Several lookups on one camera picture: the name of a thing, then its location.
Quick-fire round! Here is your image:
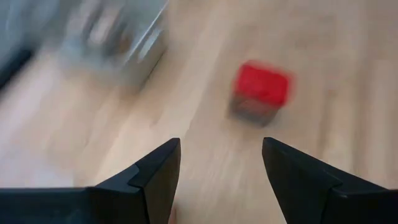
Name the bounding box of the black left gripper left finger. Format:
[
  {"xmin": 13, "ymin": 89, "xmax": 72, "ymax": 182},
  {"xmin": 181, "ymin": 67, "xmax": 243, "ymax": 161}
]
[{"xmin": 0, "ymin": 138, "xmax": 182, "ymax": 224}]

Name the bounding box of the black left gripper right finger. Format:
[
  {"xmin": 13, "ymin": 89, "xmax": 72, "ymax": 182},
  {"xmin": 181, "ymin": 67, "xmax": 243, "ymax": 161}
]
[{"xmin": 262, "ymin": 138, "xmax": 398, "ymax": 224}]

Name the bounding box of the red lidded spice tin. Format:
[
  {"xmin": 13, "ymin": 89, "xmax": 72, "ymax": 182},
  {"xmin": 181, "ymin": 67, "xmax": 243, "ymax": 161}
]
[{"xmin": 228, "ymin": 60, "xmax": 295, "ymax": 128}]

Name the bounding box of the clear plastic bin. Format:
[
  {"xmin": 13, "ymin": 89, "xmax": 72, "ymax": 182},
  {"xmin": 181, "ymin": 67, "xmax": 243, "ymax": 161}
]
[{"xmin": 58, "ymin": 0, "xmax": 170, "ymax": 90}]

